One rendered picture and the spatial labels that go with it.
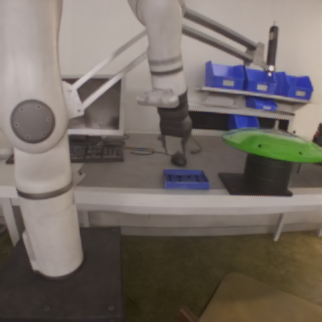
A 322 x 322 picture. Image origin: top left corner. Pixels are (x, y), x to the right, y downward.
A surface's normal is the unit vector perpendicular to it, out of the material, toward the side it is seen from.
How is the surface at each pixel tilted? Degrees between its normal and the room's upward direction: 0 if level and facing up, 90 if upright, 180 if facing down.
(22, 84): 87
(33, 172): 20
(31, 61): 87
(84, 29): 90
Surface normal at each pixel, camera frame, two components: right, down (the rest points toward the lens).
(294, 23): 0.04, 0.33
